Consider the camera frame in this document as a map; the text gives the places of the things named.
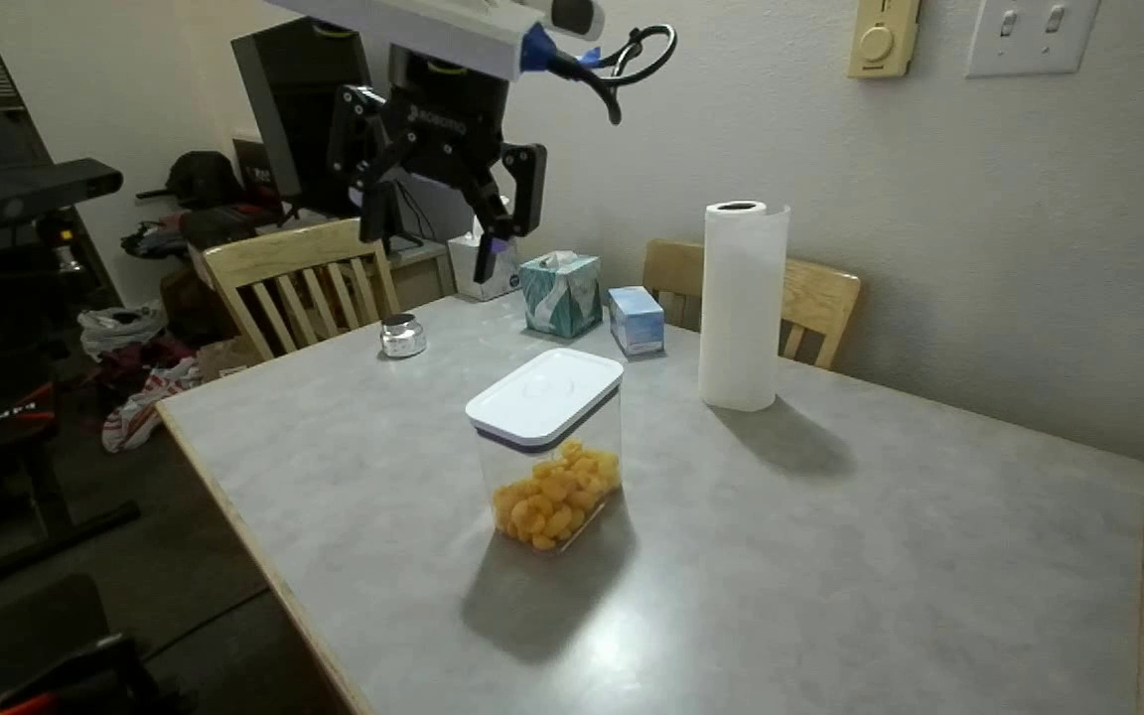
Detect beige wall thermostat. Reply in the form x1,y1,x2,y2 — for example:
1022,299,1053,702
845,0,927,82

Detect black monitor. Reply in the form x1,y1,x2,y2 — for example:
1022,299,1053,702
225,10,399,224

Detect translucent white box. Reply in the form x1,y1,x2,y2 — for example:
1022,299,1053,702
445,226,526,303

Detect white light switch plate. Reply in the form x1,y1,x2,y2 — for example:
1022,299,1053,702
964,0,1103,81

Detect white container lid with button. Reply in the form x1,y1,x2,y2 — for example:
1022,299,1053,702
462,344,626,454

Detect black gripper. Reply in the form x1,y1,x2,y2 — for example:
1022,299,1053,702
326,53,552,287

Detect plain back wooden chair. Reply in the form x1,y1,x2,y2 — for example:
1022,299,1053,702
638,238,866,372

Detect black cap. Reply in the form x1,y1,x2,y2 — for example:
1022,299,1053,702
130,145,253,213

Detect pile of clothes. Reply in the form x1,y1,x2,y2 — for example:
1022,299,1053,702
73,299,265,457

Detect wooden slat back chair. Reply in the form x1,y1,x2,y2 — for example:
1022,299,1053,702
197,213,404,365

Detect round silver metal tin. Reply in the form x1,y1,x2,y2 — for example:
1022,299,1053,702
372,311,429,365

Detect black camera bar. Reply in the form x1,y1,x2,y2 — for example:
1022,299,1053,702
0,156,126,230

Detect clear plastic container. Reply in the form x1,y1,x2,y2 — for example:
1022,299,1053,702
470,389,626,555

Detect black cable with blue plug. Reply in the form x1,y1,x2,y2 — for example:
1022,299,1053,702
522,17,682,126

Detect small blue box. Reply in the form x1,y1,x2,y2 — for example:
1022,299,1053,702
605,280,673,363

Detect black bag with red trim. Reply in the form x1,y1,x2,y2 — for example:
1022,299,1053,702
0,630,167,715

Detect black stand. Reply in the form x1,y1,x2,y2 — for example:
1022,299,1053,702
0,213,146,589

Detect yellow snack pieces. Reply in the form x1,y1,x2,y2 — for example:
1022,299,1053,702
487,437,625,555

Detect white paper towel roll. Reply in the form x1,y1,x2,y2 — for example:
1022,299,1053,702
697,193,794,418

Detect teal tissue box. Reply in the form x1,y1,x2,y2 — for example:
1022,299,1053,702
515,247,608,343

